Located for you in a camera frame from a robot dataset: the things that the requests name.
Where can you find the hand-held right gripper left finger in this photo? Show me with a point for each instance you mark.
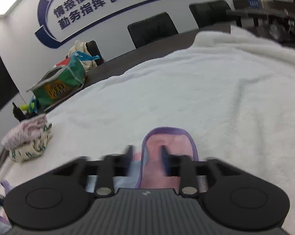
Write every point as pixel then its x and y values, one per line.
pixel 132 161

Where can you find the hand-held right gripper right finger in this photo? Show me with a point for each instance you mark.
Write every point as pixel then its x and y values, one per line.
pixel 165 161

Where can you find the pink mesh garment purple trim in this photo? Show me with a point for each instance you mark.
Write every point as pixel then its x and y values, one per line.
pixel 152 142

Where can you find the white towel blanket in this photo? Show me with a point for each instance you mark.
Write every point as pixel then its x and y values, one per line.
pixel 186 90

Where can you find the folded cream green-flower garment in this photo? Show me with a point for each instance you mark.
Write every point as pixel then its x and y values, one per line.
pixel 27 151

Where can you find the folded pink floral garment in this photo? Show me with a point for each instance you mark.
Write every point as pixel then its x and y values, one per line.
pixel 22 132

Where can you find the black office chair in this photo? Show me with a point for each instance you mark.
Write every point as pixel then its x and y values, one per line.
pixel 211 13
pixel 152 29
pixel 96 50

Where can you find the yellow-green item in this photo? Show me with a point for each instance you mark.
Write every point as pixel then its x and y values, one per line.
pixel 25 107

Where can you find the red item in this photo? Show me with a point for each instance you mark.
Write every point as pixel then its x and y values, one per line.
pixel 63 62

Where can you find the black walkie talkie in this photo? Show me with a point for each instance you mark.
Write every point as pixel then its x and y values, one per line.
pixel 17 113

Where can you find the cream cloth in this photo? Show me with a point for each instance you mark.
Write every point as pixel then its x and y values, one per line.
pixel 80 47

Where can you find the purple cloth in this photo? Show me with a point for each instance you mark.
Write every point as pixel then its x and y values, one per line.
pixel 5 184

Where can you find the dark side table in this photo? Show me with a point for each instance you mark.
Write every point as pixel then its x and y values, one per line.
pixel 260 13

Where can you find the blue desk nameplate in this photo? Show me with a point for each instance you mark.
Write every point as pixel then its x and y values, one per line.
pixel 253 3

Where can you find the black wall screen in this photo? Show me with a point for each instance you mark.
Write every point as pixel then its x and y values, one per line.
pixel 0 83

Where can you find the blue wall sign lettering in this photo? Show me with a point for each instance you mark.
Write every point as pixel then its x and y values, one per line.
pixel 42 12

